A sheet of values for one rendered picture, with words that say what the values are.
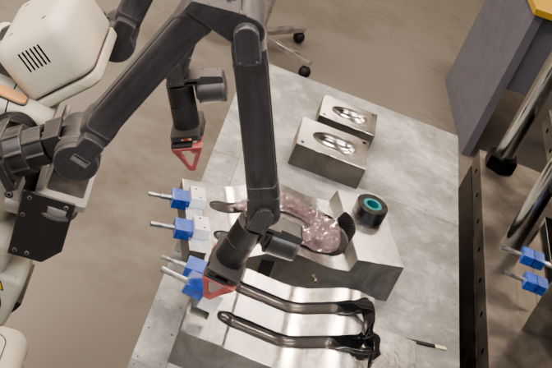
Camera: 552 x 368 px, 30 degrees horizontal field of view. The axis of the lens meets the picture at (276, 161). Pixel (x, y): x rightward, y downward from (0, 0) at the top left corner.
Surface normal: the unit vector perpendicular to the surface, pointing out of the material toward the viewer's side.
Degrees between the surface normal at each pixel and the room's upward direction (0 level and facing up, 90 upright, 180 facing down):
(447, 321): 0
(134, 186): 0
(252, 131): 96
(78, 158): 94
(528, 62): 90
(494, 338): 0
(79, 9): 42
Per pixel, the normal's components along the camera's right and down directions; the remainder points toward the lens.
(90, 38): 0.88, -0.39
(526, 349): 0.32, -0.79
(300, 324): -0.07, -0.86
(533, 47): -0.03, 0.55
